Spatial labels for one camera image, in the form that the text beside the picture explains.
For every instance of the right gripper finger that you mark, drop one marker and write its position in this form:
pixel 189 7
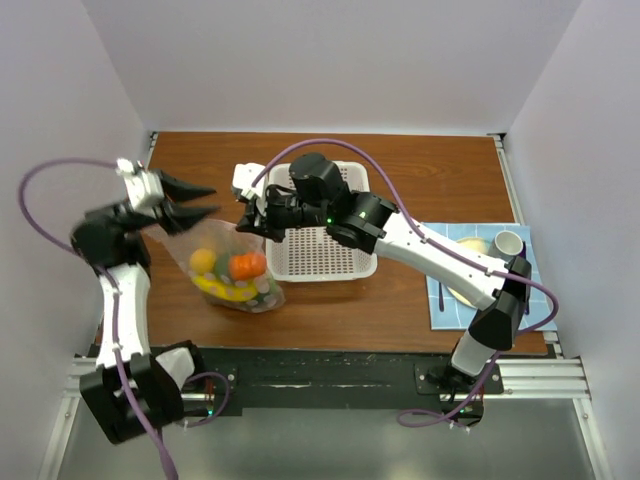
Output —
pixel 255 204
pixel 264 226

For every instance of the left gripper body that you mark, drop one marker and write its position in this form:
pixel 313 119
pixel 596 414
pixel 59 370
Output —
pixel 158 213

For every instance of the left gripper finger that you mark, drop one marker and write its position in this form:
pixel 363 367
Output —
pixel 183 218
pixel 181 191

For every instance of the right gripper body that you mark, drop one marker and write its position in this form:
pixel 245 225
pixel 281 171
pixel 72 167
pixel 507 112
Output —
pixel 282 211

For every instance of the orange fake pumpkin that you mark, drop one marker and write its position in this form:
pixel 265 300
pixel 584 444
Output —
pixel 247 266

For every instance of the clear zip top bag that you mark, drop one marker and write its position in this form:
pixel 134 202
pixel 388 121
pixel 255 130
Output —
pixel 221 237

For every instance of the white perforated plastic basket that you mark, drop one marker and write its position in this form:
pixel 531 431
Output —
pixel 311 255

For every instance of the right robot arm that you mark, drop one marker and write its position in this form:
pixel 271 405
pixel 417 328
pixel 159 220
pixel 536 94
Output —
pixel 364 221

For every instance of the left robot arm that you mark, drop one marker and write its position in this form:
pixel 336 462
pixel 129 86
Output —
pixel 131 390

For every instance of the green fake vegetable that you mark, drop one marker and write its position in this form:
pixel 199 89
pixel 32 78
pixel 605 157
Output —
pixel 221 267

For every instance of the fake orange fruit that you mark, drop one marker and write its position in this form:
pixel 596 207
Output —
pixel 202 261

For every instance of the purple plastic fork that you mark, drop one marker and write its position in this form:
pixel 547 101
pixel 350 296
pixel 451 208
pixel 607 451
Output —
pixel 441 299

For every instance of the white mug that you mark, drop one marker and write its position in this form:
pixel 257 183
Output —
pixel 506 245

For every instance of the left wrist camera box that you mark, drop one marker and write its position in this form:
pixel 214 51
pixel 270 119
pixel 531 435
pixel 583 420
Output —
pixel 143 187

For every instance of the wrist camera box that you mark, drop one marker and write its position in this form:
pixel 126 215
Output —
pixel 248 182
pixel 143 187

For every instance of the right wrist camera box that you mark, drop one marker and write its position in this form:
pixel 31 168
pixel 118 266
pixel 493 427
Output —
pixel 248 182

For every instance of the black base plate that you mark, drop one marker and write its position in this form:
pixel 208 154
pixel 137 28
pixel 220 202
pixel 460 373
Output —
pixel 322 379

